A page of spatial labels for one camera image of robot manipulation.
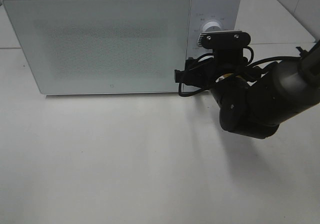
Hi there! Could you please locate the white microwave door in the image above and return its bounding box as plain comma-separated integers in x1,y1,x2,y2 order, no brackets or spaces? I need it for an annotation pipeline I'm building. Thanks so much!
4,0,190,95

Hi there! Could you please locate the upper white power knob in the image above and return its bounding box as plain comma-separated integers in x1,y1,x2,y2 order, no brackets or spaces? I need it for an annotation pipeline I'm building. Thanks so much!
202,21,223,32

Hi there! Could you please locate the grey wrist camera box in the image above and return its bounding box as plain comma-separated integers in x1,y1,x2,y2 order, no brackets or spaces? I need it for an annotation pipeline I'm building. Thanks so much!
197,30,251,50

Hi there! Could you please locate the white timer knob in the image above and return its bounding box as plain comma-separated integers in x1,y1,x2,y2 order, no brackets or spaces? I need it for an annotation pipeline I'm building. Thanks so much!
199,55,214,62

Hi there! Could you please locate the white microwave oven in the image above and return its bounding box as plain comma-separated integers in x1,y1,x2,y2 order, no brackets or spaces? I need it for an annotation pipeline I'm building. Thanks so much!
1,0,242,96

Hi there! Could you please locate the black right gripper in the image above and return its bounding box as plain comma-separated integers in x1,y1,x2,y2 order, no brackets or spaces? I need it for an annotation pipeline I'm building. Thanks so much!
174,48,253,88

